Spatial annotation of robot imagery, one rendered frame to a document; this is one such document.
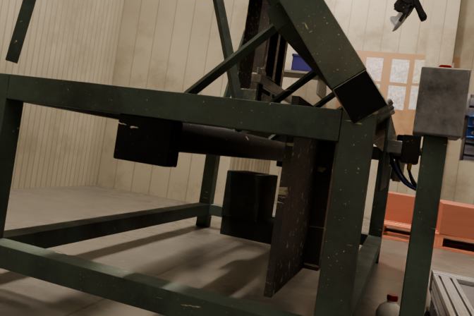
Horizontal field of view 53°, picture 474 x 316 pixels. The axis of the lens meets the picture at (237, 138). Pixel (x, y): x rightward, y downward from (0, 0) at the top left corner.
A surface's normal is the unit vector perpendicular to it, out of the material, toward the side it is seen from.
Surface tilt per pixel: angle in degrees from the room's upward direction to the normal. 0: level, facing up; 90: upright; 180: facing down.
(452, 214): 90
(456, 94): 90
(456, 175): 90
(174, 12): 90
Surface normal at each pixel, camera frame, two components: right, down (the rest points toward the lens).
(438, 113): -0.33, -0.07
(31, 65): 0.94, 0.13
